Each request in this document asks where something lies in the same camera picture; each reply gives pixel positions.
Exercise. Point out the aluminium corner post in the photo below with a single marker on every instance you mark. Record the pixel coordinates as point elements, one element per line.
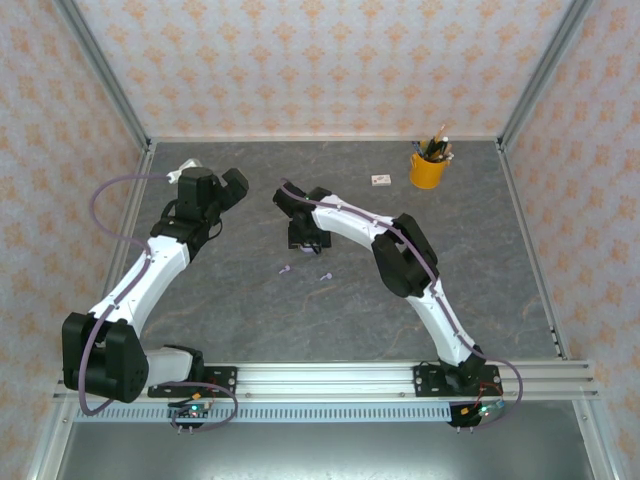
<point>100,70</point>
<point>545,70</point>

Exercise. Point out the small white eraser box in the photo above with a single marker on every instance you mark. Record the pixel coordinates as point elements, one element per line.
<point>381,180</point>

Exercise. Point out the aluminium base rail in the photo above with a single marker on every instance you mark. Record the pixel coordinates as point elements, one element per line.
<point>325,380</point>

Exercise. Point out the small controller circuit board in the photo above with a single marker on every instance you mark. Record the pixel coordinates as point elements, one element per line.
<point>482,411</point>
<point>192,411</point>

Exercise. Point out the aluminium frame leg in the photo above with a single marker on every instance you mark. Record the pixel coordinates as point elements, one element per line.
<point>50,440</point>
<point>597,440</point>

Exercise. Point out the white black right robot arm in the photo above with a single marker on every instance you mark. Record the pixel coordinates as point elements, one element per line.
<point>445,325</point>

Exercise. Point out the yellow metal pen bucket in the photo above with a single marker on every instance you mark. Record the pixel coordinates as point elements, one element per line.
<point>425,175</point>

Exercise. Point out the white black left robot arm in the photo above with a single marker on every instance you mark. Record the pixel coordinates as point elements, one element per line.
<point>150,270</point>

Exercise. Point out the grey metal sheet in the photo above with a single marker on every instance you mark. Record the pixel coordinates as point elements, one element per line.
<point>325,455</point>

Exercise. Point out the black marker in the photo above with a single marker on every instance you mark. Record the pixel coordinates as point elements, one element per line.
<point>436,150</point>

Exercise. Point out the small lavender screw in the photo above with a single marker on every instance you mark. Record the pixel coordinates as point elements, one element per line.
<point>327,276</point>

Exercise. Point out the blue pen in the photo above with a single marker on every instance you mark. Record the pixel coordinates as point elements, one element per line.
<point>417,148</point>

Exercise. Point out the pencil with white tip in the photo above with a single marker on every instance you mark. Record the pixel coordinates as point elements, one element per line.
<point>440,134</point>

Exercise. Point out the aluminium table side rail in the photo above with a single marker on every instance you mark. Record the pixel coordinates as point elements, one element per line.
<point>521,210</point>
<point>143,167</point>

